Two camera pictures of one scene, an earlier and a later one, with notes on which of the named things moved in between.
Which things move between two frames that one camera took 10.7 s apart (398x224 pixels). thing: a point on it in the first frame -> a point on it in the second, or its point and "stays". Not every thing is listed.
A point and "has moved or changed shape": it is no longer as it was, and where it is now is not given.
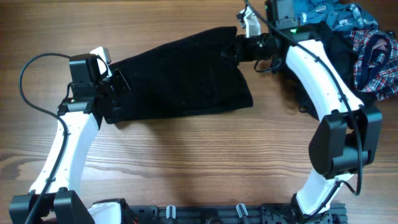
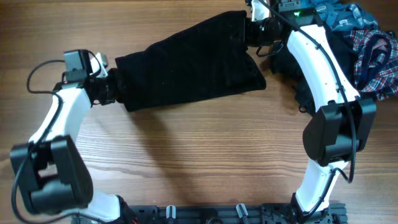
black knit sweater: (196, 73) has moved or changed shape
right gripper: (237, 49) -> (252, 31)
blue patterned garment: (340, 17) stays
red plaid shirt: (375, 70) stays
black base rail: (270, 213) stays
